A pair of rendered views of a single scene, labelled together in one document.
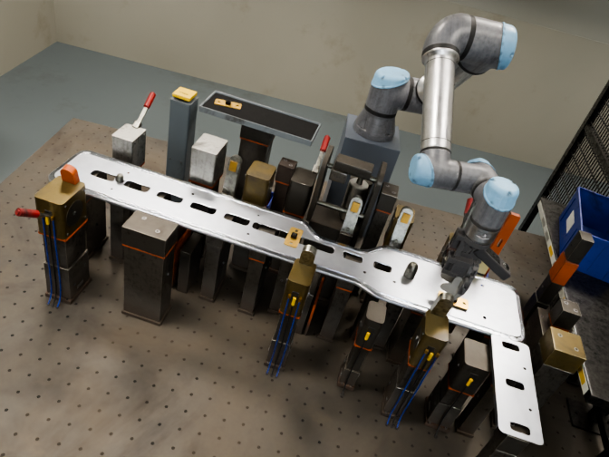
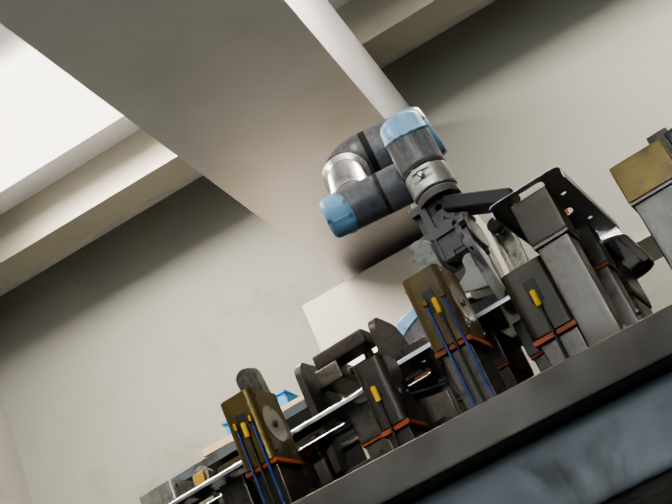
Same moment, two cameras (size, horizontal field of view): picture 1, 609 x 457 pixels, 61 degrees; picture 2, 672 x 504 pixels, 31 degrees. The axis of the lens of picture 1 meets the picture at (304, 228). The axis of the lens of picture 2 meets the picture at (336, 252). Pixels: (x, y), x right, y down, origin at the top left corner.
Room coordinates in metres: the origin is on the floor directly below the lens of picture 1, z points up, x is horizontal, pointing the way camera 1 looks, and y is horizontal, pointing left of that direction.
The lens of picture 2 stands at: (-0.65, -0.68, 0.41)
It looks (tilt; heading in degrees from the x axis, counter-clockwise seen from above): 25 degrees up; 15
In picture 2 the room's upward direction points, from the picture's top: 24 degrees counter-clockwise
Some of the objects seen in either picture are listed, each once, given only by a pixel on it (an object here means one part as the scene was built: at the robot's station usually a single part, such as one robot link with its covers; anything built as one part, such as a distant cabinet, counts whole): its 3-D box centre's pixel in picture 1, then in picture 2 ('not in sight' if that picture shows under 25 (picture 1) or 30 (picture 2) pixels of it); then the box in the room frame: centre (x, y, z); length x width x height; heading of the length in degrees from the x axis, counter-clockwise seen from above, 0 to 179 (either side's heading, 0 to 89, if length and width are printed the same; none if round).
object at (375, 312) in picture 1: (359, 352); (411, 453); (0.94, -0.23, 0.84); 0.10 x 0.05 x 0.29; 176
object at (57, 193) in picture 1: (62, 246); not in sight; (0.99, 0.63, 0.88); 0.14 x 0.09 x 0.36; 176
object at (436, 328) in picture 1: (411, 373); (477, 384); (0.90, -0.37, 0.87); 0.12 x 0.07 x 0.35; 176
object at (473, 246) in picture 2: (466, 279); (474, 248); (1.04, -0.43, 1.10); 0.05 x 0.02 x 0.09; 176
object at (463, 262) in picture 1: (465, 253); (450, 228); (1.06, -0.41, 1.16); 0.09 x 0.08 x 0.12; 86
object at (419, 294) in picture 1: (285, 238); (273, 461); (1.14, 0.04, 1.00); 1.38 x 0.22 x 0.02; 86
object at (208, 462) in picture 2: (261, 117); (249, 450); (1.49, 0.23, 1.16); 0.37 x 0.14 x 0.02; 86
